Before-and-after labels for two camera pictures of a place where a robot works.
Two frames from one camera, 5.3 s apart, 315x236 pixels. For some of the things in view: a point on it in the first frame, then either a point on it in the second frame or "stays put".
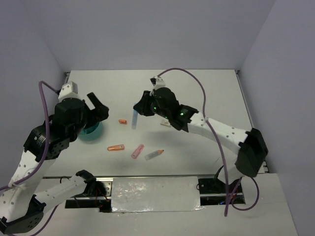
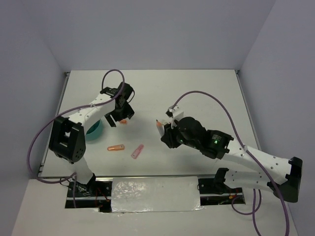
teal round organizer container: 91,133 stays put
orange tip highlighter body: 153,155 → 161,128
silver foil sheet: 155,194 stays put
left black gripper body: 95,115 → 125,111
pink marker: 137,151 stays put
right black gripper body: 149,106 → 173,136
